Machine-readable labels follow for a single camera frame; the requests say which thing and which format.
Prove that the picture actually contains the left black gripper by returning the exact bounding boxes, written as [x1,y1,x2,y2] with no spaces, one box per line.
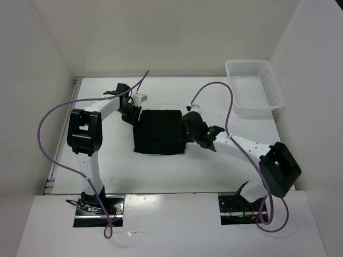
[116,102,142,128]

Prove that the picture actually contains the black shorts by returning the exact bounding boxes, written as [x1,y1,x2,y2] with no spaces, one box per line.
[133,110,187,155]

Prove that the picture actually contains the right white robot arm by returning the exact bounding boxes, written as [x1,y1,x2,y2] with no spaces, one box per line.
[182,111,302,210]

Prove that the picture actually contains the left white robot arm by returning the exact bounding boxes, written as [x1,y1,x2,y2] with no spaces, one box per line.
[67,83,147,214]

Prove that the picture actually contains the white perforated plastic basket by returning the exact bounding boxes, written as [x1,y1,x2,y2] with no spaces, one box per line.
[225,59,285,114]

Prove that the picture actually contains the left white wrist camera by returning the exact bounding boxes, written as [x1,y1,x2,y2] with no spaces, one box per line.
[132,93,147,107]

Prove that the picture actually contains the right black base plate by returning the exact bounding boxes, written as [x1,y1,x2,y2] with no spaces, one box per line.
[218,192,262,225]

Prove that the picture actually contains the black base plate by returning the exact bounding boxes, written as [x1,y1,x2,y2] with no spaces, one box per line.
[69,195,125,228]
[218,192,262,225]

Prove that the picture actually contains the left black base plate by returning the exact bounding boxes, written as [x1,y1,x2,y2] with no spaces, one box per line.
[69,195,125,228]

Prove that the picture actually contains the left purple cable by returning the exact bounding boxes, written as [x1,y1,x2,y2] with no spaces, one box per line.
[37,70,150,239]

